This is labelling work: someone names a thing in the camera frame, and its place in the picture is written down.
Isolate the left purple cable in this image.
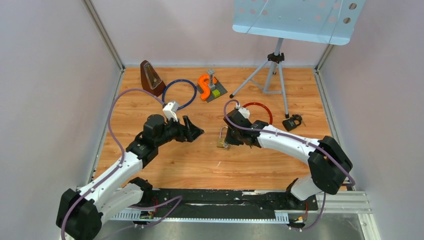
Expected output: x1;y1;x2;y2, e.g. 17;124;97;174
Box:
60;88;184;240

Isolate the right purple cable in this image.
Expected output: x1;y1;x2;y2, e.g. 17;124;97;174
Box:
223;99;356;232

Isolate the brown wooden metronome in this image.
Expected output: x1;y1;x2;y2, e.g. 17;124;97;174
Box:
140;60;166;97

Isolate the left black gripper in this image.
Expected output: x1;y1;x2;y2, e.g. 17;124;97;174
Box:
155;114;204;147

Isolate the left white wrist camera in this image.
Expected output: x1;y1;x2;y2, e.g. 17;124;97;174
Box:
162;101;180;122

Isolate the purple cable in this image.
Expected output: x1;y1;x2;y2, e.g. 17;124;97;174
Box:
60;88;184;240
223;99;356;232

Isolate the light blue music stand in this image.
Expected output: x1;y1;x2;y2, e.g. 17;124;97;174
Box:
230;0;366;118

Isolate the orange S block toy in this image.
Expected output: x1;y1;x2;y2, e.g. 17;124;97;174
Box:
195;68;228;103

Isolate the brass padlock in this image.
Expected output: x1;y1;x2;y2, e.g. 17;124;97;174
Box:
216;126;229;149

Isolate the small black padlock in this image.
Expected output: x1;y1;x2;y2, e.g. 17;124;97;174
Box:
282;114;303;132

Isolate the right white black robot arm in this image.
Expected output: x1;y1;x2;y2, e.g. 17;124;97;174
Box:
223;108;353;209

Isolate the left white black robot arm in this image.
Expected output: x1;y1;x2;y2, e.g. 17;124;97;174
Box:
55;114;205;240

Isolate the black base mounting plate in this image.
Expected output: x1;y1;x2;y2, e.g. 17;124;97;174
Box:
137;188;318;220

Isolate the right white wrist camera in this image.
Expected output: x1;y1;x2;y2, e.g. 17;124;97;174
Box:
235;105;250;119

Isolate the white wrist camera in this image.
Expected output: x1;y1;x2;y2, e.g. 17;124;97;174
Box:
235;105;250;119
162;101;180;122

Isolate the blue cable lock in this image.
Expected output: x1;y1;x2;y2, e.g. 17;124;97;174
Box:
161;78;198;110

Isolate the red cable lock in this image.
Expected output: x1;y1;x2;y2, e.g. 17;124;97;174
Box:
242;102;274;125

